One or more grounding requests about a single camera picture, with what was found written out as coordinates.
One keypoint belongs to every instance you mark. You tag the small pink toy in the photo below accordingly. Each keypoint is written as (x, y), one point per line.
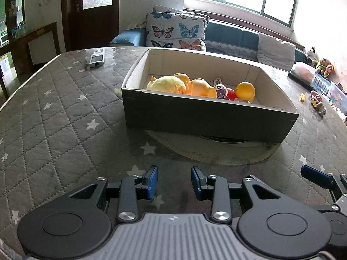
(315, 95)

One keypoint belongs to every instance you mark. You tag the dark wooden door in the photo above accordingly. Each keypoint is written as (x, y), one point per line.
(71, 19)

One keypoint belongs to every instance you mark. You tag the yellow toy car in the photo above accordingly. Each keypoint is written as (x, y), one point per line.
(314, 103)

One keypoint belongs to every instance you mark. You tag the grey star quilted mattress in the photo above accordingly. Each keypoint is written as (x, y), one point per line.
(54, 113)

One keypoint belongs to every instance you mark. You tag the clear glass cups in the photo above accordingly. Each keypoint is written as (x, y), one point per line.
(19, 29)

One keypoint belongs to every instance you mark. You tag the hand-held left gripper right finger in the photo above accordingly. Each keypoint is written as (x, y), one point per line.
(196, 180)

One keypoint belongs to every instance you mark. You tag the dark grey cardboard box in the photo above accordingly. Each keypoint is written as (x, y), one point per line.
(203, 116)

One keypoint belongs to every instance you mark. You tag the orange plush toys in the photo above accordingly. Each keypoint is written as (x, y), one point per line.
(325, 67)

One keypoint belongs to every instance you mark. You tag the light grey cushion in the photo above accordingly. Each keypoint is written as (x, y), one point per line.
(275, 51)

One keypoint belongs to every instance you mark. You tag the round orange rubber toy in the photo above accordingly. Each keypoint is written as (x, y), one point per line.
(245, 91)

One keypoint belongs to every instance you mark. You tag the butterfly print pillow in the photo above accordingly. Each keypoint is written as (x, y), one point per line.
(176, 31)
(165, 9)

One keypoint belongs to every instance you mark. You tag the small orange rubber duck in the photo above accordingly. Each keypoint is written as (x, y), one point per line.
(182, 78)

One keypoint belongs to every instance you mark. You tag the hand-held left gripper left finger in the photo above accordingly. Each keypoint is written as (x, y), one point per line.
(153, 180)

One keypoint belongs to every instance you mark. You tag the small grey toy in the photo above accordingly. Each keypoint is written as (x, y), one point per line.
(322, 110)

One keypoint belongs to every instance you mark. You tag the blue sofa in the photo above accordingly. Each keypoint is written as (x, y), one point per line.
(230, 38)

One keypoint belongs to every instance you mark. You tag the dark wooden cabinet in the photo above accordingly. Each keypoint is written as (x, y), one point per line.
(21, 46)

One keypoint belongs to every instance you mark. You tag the small yellow toy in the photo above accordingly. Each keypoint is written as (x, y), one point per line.
(302, 97)

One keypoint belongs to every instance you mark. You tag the silver remote control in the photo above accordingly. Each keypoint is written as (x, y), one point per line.
(96, 59)

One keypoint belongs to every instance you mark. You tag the yellow plush chick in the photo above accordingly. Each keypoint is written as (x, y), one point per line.
(165, 84)

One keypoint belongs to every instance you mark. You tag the clear storage box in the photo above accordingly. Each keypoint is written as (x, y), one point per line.
(337, 94)

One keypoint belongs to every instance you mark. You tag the wooden shelf unit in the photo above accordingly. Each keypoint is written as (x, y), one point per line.
(8, 73)

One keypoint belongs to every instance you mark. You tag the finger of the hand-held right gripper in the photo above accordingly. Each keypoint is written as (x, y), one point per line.
(315, 174)
(325, 209)

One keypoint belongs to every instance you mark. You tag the clear plastic food container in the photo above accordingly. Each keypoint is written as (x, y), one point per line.
(302, 71)

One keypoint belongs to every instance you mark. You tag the red balloon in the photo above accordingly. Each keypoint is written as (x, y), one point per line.
(231, 94)

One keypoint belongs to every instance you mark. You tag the large orange rubber duck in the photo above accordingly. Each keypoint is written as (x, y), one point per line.
(202, 88)

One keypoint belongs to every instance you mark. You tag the white and black plush toy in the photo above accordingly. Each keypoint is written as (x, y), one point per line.
(310, 54)

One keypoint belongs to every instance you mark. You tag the blue patterned box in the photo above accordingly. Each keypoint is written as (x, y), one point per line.
(321, 83)

